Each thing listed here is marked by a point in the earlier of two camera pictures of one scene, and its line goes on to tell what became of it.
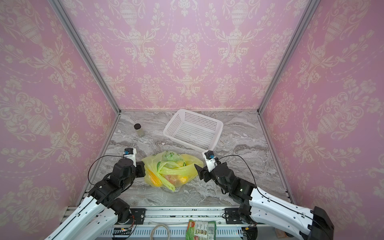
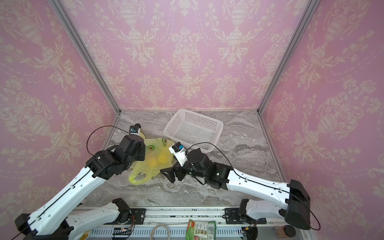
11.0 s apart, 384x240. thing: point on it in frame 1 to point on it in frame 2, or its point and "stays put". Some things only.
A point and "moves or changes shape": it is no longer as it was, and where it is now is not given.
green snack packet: x=201 y=230 stays put
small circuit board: x=121 y=231 stays put
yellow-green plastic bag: x=170 y=169 moves or changes shape
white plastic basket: x=193 y=130 stays put
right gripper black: x=205 y=173 to x=176 y=170
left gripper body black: x=129 y=181 to x=141 y=155
